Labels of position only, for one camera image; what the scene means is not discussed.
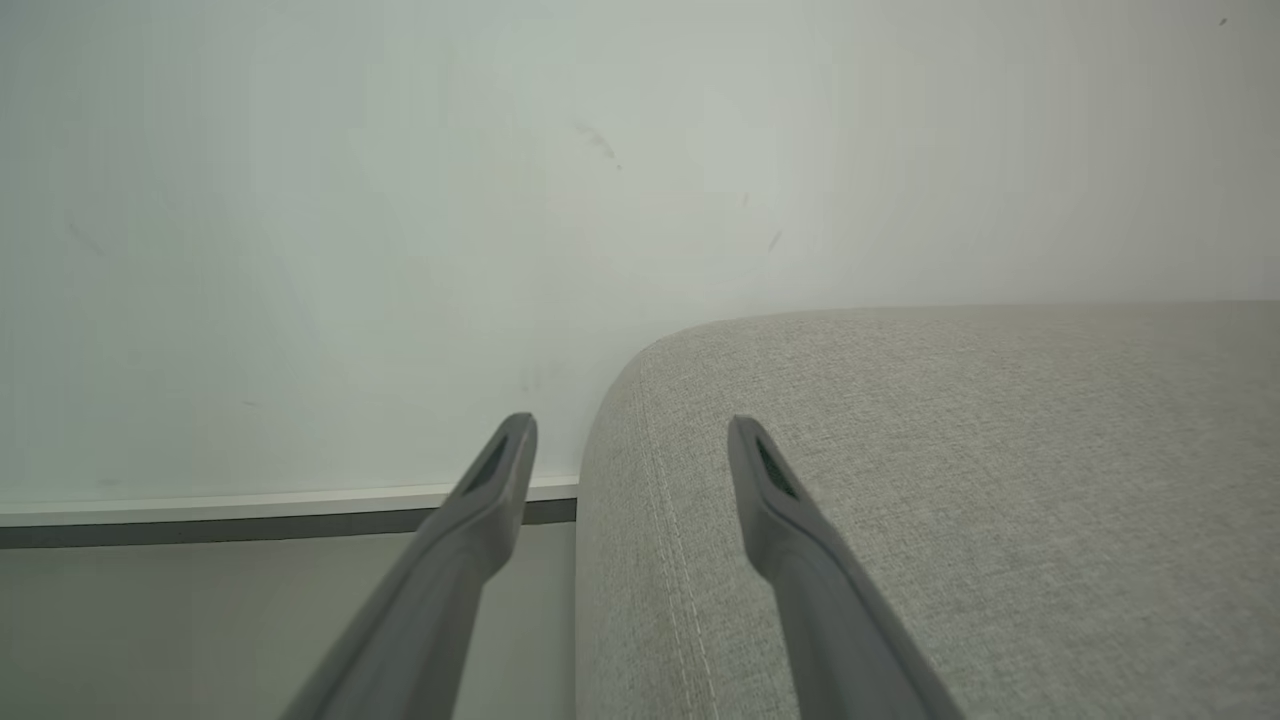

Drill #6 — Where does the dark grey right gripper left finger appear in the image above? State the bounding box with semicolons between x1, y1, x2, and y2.
280;413;538;720

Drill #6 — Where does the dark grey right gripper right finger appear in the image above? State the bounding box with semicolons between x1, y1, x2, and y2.
728;416;966;720

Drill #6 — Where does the light grey fabric sofa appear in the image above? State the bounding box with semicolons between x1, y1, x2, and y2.
575;300;1280;720

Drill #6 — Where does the white and black baseboard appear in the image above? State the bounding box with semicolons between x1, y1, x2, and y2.
0;478;579;549

